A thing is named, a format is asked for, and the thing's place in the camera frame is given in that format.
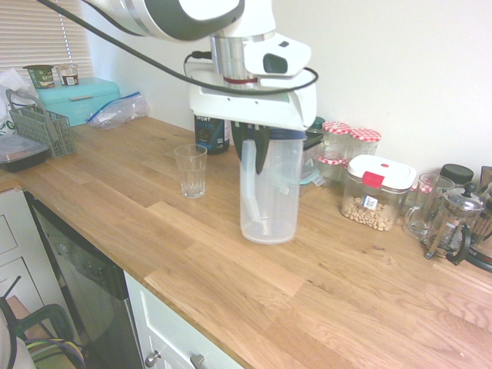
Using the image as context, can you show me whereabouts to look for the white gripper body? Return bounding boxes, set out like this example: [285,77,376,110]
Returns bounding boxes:
[187,68,318,131]

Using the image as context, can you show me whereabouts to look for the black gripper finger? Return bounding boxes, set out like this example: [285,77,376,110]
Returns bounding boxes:
[252,125,272,175]
[231,122,251,162]

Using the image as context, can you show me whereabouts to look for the clear plastic pitcher blue lid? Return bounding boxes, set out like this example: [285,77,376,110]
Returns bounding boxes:
[238,128,308,245]

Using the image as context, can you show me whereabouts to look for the black Vega protein tub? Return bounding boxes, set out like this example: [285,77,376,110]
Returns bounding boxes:
[193,114,231,156]

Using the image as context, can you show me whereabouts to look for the clear canister black lid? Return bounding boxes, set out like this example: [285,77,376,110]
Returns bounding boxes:
[302,131,324,181]

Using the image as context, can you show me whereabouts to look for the glass container teal clip lid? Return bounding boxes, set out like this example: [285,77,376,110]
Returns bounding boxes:
[298,168,322,198]

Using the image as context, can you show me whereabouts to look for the clear drinking glass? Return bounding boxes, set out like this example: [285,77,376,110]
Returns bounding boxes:
[174,144,208,199]

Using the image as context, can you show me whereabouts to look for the red checked lid glass jar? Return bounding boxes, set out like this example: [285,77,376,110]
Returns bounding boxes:
[321,121,351,158]
[347,128,382,161]

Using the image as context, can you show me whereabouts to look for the clear zip bag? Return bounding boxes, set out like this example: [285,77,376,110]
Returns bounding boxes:
[85,91,150,131]

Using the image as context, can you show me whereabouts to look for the clear canister white red lid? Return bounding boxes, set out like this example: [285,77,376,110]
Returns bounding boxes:
[340,155,418,233]

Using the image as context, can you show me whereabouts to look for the teal metal bread box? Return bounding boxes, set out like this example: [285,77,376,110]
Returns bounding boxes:
[34,75,121,128]

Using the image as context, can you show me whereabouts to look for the glass mug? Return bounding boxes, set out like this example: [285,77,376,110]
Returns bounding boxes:
[402,173,457,241]

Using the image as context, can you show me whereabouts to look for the small glass jar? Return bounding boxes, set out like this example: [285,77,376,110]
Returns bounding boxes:
[55,63,81,86]

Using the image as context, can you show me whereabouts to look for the grey plastic cutlery basket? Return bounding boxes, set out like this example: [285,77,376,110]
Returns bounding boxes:
[5,88,78,159]

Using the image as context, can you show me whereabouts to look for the black lid glass jar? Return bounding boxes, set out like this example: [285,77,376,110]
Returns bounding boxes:
[439,164,475,190]

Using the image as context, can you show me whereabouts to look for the white cabinet front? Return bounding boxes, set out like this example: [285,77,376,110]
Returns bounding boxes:
[125,271,247,369]

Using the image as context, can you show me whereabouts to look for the glass French press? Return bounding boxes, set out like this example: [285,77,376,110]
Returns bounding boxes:
[424,181,486,267]

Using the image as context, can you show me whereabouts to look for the green oatmeal cup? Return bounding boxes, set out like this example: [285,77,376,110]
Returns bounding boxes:
[22,64,55,90]

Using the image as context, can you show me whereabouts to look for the black dishwasher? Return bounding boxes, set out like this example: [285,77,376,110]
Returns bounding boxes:
[25,190,143,369]

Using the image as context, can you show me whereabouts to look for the black plastic food container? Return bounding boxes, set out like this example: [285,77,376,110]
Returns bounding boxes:
[0,135,52,174]

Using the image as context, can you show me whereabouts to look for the white window blinds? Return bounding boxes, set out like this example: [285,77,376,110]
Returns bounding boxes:
[0,0,95,78]

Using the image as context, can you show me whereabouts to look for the white plastic shopping bag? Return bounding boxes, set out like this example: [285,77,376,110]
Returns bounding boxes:
[0,68,39,138]

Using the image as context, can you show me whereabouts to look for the white cabinet with panels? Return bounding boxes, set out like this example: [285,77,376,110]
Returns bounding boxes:
[0,188,81,347]

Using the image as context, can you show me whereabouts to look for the glass electric kettle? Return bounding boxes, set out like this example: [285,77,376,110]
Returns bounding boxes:
[463,165,492,274]

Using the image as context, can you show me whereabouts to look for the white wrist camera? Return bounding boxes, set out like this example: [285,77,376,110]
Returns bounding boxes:
[244,32,312,88]

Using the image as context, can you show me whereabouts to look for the coiled cable bundle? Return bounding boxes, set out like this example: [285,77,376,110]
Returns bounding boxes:
[22,337,86,369]

